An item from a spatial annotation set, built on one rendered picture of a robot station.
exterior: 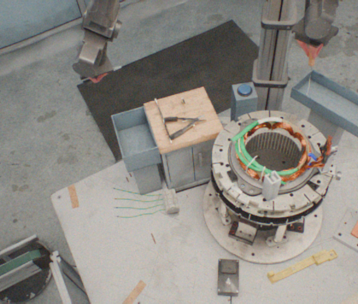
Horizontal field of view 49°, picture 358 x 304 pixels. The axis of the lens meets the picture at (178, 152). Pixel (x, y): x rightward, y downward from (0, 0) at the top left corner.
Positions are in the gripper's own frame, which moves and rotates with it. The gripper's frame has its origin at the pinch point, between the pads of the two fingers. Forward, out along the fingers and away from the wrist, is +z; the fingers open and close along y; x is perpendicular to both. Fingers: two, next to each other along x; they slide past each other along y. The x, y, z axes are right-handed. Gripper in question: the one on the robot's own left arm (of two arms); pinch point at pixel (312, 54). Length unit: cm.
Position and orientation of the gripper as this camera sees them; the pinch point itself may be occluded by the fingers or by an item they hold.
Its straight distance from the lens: 118.9
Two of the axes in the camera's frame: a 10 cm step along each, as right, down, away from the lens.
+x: 6.9, -6.7, 2.7
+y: 7.0, 5.1, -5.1
